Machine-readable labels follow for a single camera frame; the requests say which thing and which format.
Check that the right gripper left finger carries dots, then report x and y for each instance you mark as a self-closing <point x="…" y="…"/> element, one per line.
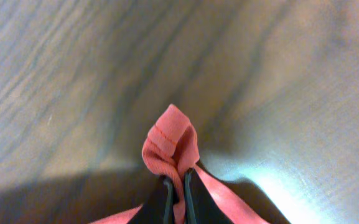
<point x="158" y="209"/>

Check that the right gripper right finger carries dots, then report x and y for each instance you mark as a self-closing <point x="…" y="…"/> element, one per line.
<point x="199" y="204"/>

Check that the red t-shirt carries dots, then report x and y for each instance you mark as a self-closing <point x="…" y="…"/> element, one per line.
<point x="170" y="150"/>

